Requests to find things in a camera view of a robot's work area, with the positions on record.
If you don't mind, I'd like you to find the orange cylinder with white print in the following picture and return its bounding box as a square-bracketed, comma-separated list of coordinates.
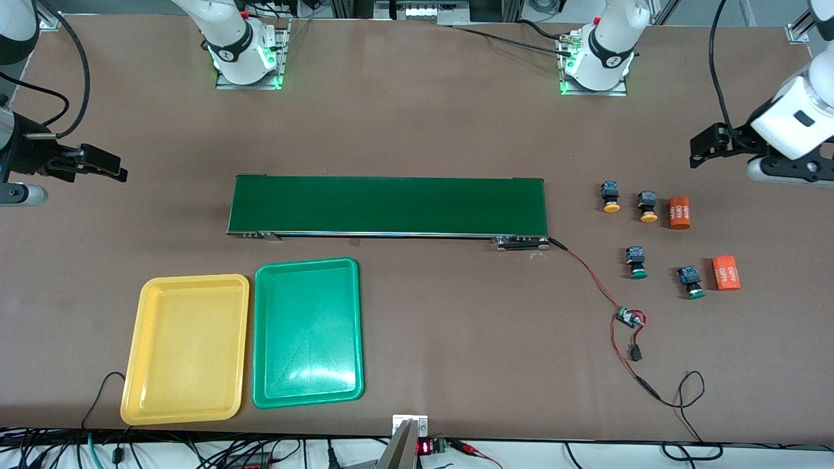
[668, 195, 692, 231]
[712, 255, 743, 292]

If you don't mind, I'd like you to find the green mushroom push button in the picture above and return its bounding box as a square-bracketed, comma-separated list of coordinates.
[676, 265, 707, 301]
[625, 246, 650, 281]

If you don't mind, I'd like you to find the yellow plastic tray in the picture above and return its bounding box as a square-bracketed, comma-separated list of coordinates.
[120, 274, 251, 426]

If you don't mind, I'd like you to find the green plastic tray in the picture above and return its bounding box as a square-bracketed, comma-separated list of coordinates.
[252, 257, 365, 410]

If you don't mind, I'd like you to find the green conveyor belt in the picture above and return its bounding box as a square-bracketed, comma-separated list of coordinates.
[225, 174, 552, 252]

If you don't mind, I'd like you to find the background electronics unit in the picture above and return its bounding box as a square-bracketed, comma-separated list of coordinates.
[375, 0, 471, 25]

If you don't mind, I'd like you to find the red clip lead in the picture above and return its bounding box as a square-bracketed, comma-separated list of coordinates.
[450, 440, 504, 469]

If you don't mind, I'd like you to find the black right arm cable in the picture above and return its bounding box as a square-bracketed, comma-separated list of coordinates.
[0, 0, 92, 141]

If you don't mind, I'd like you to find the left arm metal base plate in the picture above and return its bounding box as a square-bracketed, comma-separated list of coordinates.
[557, 33, 629, 98]

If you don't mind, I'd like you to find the thin black curved cable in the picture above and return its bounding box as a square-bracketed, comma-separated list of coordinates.
[81, 371, 128, 432]

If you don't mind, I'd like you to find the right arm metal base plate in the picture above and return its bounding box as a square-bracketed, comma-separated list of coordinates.
[215, 18, 291, 91]

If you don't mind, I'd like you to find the thin black looped cable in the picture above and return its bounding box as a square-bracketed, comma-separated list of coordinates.
[658, 370, 725, 461]

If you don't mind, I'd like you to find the black cable to arm base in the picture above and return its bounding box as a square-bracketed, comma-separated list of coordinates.
[450, 20, 578, 57]

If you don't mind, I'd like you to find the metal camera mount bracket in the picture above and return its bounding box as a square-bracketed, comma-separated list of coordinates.
[377, 414, 430, 469]

